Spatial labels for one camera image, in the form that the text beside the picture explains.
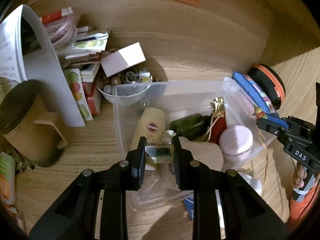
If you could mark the person's right hand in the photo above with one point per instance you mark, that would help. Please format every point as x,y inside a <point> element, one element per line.
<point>300,177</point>

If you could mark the blue zip pouch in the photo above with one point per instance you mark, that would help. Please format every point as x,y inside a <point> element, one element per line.
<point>252,92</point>

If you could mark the orange and green packet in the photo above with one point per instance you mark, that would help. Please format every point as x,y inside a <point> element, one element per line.
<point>6,180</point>

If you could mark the brown mug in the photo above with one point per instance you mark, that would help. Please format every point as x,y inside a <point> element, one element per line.
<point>27,130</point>

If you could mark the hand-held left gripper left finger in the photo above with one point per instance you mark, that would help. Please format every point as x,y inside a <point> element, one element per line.
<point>140,165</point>

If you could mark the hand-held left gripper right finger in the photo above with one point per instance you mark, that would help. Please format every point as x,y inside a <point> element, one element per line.
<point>178,165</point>

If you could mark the small white object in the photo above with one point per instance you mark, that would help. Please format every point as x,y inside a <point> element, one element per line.
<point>168,133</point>

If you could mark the red pouch with gold ribbon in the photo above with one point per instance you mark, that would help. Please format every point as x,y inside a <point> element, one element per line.
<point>220,127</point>

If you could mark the beige sunscreen bottle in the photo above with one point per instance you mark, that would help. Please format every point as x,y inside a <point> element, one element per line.
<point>150,125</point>

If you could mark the clear plastic bin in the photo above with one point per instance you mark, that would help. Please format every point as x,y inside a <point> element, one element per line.
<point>175,95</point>

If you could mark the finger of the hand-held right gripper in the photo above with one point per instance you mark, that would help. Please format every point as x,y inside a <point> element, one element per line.
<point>281,120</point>
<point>267,127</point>

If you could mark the glass bowl of stones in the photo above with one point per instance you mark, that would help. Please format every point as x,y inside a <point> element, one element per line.
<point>110,90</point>

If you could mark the fruit print box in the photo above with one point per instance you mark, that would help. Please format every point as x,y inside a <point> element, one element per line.
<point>76,92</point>

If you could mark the blue and white packet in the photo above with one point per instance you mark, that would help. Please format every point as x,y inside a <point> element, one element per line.
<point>189,207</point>

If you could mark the red box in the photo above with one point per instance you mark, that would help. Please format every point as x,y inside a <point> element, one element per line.
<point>91,100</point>

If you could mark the green spray bottle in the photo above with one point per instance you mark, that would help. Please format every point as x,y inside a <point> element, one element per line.
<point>187,125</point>

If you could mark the lemon print packet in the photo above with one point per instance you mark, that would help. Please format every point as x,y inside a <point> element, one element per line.
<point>92,42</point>

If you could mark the pink coil packet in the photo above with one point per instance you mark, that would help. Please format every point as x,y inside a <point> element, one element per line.
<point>60,30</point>

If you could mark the wooden desktop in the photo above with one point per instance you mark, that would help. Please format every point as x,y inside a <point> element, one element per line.
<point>87,150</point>

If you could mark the white cardboard box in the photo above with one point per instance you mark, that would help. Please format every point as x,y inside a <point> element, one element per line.
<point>125,58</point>

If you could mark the white paper folder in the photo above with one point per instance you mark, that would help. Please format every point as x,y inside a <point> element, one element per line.
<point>42,62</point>

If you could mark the pink cream jar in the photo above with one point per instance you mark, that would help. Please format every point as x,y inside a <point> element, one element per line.
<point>236,140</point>

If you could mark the orange and black round case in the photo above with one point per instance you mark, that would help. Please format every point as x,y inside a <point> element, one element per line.
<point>272,80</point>

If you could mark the person's right forearm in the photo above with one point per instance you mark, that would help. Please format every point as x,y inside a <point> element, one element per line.
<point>297,212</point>

